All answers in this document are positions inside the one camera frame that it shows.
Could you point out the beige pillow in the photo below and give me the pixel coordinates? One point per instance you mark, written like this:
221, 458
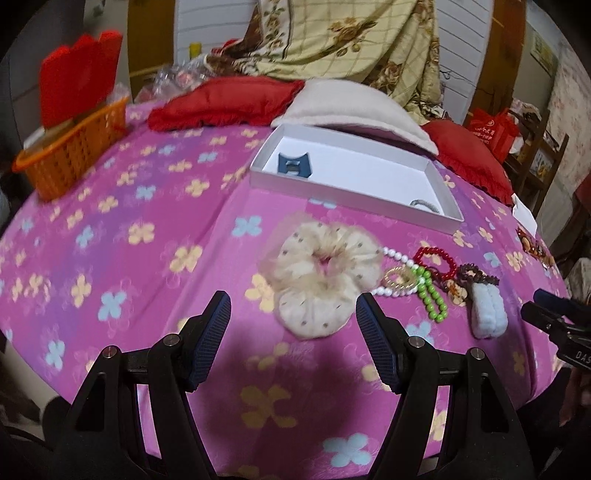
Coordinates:
360, 106

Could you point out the person's right hand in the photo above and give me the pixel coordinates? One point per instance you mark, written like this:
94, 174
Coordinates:
569, 399

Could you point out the cream dotted mesh scrunchie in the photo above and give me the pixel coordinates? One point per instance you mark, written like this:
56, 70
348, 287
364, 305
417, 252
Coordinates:
318, 272

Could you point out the red snack packet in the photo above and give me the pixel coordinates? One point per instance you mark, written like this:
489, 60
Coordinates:
526, 237

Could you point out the red paper box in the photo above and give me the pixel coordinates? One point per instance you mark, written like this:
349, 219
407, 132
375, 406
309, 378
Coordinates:
76, 76

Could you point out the red frilled pillow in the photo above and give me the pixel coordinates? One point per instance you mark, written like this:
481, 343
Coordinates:
471, 152
221, 104

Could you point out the white folded paper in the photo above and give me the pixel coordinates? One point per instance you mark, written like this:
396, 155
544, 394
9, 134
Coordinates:
524, 218

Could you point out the yellow floral plaid blanket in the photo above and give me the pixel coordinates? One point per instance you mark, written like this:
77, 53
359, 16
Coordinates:
351, 41

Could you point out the light blue fluffy scrunchie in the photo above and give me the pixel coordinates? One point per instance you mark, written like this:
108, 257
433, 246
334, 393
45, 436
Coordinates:
487, 311

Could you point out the clear plastic bags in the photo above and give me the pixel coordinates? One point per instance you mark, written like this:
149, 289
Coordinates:
178, 76

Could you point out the brown wooden door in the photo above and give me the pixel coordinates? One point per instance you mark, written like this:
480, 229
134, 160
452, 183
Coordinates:
150, 41

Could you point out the blue hair clip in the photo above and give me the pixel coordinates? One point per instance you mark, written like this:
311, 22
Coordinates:
294, 165

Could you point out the dark snack packet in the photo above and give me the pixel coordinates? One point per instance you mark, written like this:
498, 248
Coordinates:
544, 256

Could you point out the red shopping bag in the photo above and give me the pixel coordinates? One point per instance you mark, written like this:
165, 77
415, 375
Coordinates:
494, 131

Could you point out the white shallow cardboard box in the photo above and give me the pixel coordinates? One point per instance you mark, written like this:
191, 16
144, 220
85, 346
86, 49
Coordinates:
360, 170

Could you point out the small yellow container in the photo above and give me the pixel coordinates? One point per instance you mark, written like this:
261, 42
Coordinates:
195, 50

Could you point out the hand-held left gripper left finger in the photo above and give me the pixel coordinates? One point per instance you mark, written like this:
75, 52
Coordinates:
211, 334

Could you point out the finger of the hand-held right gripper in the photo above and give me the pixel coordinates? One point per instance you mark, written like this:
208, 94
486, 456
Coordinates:
551, 299
542, 316

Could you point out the pink floral bed sheet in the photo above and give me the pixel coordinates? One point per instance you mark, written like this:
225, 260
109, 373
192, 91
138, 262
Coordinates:
152, 240

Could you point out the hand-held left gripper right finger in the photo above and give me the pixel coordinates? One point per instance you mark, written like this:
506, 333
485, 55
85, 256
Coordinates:
378, 341

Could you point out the orange plastic basket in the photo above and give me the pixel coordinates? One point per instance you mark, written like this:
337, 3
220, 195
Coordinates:
69, 154

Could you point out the wooden shelf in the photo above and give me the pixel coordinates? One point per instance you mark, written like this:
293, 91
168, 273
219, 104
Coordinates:
538, 147

